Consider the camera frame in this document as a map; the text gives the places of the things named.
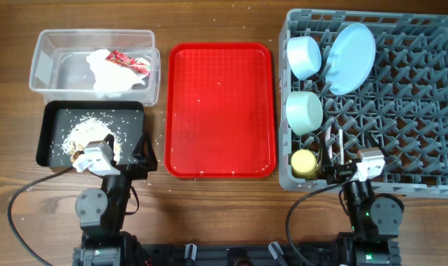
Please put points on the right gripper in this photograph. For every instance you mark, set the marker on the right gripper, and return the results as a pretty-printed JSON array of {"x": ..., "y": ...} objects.
[{"x": 337, "y": 172}]

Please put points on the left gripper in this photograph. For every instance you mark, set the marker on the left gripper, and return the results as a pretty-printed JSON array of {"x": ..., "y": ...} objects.
[{"x": 146, "y": 161}]

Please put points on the white plastic spoon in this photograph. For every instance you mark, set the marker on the white plastic spoon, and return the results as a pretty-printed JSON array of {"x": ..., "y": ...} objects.
[{"x": 341, "y": 146}]

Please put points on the food scraps and rice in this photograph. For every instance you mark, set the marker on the food scraps and rice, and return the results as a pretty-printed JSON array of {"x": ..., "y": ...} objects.
[{"x": 74, "y": 129}]

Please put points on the yellow plastic cup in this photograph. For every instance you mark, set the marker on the yellow plastic cup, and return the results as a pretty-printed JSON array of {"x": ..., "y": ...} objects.
[{"x": 304, "y": 164}]

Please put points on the mint green bowl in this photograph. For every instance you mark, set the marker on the mint green bowl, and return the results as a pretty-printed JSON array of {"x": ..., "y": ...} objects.
[{"x": 304, "y": 112}]

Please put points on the white napkin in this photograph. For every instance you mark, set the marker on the white napkin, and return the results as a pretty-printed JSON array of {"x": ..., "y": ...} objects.
[{"x": 111, "y": 77}]

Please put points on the red snack wrapper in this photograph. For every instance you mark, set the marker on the red snack wrapper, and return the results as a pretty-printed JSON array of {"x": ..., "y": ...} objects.
[{"x": 137, "y": 65}]

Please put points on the light blue plate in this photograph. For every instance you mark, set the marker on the light blue plate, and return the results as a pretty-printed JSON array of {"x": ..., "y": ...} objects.
[{"x": 351, "y": 59}]

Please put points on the blue bowl with food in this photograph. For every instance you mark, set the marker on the blue bowl with food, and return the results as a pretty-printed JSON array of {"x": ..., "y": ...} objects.
[{"x": 304, "y": 56}]

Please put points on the white plastic fork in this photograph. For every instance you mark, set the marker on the white plastic fork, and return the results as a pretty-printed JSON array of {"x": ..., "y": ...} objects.
[{"x": 327, "y": 141}]

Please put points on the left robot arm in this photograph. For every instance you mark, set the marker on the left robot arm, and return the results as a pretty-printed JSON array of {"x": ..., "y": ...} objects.
[{"x": 102, "y": 210}]

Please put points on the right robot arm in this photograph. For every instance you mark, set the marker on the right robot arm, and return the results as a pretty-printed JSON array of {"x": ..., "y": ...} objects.
[{"x": 374, "y": 218}]

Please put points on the black waste tray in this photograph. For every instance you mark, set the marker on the black waste tray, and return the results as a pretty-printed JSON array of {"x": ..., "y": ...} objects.
[{"x": 54, "y": 106}]

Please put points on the grey dishwasher rack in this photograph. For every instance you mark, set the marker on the grey dishwasher rack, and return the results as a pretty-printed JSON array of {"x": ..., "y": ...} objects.
[{"x": 403, "y": 103}]

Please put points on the clear plastic bin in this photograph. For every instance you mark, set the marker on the clear plastic bin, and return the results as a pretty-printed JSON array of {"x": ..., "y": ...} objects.
[{"x": 60, "y": 71}]

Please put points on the red serving tray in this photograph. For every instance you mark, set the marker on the red serving tray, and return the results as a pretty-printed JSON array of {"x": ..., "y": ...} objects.
[{"x": 220, "y": 111}]

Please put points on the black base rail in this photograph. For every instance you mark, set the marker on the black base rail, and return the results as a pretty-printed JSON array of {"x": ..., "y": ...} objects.
[{"x": 320, "y": 253}]

